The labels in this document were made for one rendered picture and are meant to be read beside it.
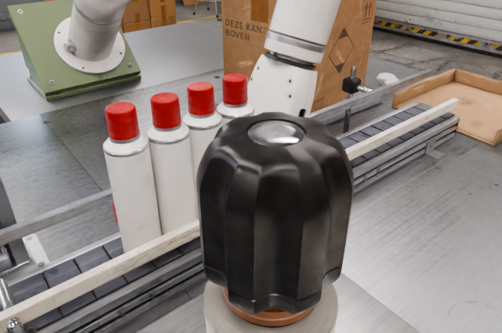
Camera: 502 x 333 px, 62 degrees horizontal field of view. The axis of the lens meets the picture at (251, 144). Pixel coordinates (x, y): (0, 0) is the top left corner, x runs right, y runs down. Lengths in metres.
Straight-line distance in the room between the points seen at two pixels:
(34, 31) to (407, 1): 4.38
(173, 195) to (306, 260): 0.35
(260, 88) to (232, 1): 0.42
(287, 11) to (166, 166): 0.25
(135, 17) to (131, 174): 3.55
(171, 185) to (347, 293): 0.25
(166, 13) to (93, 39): 2.99
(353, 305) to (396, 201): 0.30
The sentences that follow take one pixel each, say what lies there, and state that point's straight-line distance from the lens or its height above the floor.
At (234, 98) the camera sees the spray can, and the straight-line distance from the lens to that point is 0.54.
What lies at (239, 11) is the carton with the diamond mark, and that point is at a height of 1.07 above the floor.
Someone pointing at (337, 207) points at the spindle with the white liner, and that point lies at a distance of 0.21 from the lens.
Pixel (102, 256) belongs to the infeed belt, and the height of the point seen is 0.88.
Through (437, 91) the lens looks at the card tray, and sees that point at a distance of 1.28.
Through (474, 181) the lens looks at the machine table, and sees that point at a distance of 0.89.
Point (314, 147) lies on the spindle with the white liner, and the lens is 0.20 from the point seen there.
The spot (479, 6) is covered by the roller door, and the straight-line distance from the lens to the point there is 4.85.
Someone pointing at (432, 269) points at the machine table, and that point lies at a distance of 0.67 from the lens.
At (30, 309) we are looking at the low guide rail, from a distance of 0.52.
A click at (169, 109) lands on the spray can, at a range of 0.49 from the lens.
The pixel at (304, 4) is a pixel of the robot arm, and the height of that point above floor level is 1.17.
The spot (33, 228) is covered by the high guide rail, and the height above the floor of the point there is 0.96.
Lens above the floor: 1.27
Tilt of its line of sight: 29 degrees down
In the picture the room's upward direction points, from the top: straight up
